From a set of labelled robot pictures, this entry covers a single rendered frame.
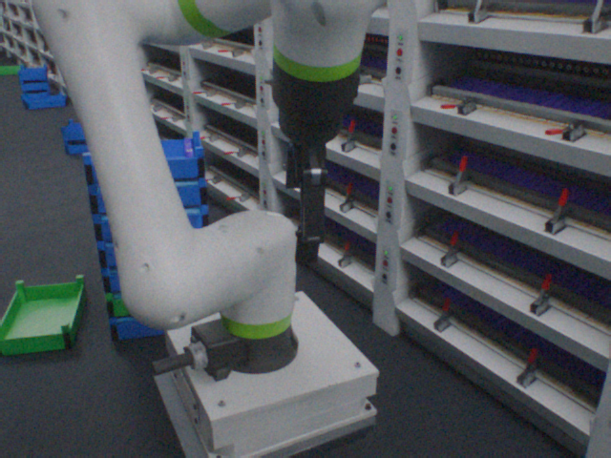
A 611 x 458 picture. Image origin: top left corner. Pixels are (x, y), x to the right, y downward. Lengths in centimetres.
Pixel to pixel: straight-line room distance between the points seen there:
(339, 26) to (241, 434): 63
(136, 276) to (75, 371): 93
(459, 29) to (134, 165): 82
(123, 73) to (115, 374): 101
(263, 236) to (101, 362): 95
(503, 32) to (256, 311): 75
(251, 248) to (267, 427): 29
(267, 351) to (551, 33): 77
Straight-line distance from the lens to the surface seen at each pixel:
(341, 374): 100
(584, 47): 121
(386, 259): 168
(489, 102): 140
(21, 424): 162
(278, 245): 89
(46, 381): 173
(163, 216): 82
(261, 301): 93
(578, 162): 124
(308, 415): 100
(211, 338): 98
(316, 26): 57
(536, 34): 126
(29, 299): 211
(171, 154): 178
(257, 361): 98
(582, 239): 128
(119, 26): 88
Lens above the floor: 99
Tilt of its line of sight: 24 degrees down
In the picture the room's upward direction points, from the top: straight up
